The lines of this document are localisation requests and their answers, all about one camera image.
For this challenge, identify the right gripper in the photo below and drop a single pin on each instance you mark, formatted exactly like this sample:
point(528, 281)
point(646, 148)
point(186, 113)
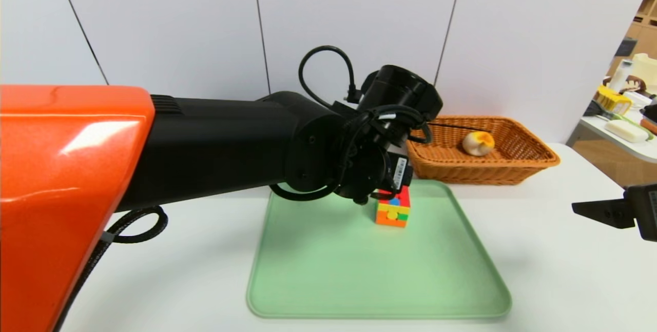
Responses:
point(645, 211)

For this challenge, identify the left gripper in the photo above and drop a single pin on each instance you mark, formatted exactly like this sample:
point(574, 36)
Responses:
point(400, 172)

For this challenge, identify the colourful puzzle cube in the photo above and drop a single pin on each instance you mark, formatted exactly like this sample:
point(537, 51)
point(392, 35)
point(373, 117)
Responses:
point(392, 216)

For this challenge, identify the round yellow bun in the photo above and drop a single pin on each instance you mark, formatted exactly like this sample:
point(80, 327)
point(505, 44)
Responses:
point(478, 144)

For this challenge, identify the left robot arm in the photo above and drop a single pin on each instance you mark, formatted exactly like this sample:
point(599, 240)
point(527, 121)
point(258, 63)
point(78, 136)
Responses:
point(205, 147)

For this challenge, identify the orange wicker basket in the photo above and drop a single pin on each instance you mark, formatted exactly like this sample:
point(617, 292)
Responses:
point(487, 173)

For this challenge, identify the white side table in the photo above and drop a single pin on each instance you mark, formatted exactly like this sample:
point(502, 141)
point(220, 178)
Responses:
point(644, 155)

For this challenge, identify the white rectangular block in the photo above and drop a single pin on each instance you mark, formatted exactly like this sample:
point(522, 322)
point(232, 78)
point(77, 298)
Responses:
point(623, 131)

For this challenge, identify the reddish brown block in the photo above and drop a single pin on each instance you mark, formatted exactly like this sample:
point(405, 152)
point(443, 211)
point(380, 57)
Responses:
point(650, 128)

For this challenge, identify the yellow box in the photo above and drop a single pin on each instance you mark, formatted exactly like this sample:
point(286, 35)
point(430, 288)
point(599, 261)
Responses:
point(611, 101)

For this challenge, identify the green plastic tray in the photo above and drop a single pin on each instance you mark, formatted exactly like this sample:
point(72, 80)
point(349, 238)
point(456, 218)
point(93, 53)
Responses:
point(359, 280)

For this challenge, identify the brown figurine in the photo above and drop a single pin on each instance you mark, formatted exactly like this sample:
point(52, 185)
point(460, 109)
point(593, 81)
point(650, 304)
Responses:
point(634, 85)

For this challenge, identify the white plastic bottle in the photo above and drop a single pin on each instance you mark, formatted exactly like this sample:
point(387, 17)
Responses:
point(622, 75)

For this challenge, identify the beige appliance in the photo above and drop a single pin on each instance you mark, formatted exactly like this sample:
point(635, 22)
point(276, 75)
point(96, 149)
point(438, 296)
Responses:
point(645, 70)

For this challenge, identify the dark grey chair back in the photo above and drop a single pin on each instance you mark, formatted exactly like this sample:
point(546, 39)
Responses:
point(622, 49)

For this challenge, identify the wooden shelf unit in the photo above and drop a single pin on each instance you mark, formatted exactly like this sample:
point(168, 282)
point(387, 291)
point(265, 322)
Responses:
point(646, 29)

